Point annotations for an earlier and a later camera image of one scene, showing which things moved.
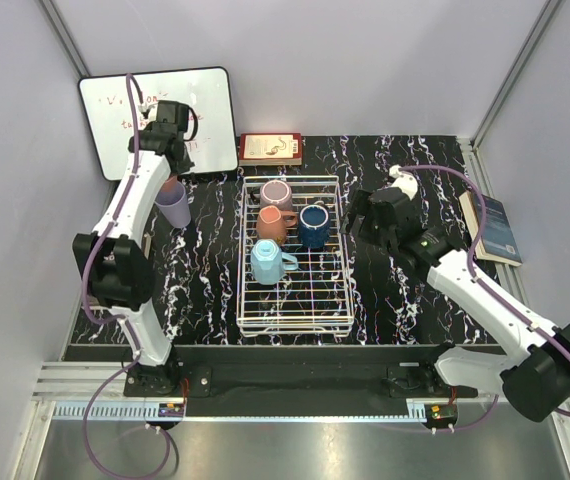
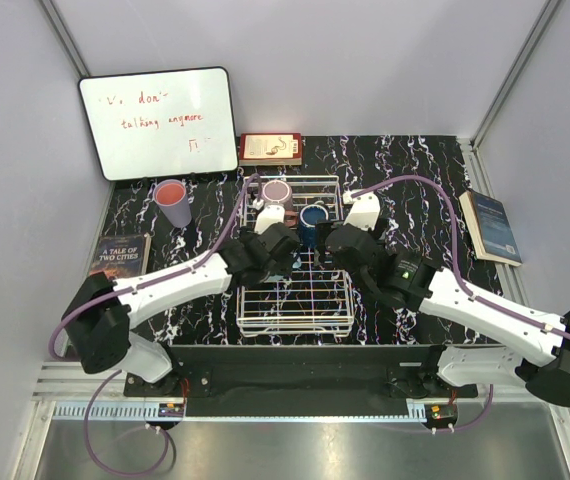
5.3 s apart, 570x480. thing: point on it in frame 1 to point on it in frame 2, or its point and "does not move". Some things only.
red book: x=270 y=149 does not move
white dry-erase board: x=207 y=91 does not move
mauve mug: x=278 y=193 does not move
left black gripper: x=183 y=167 to x=284 y=267
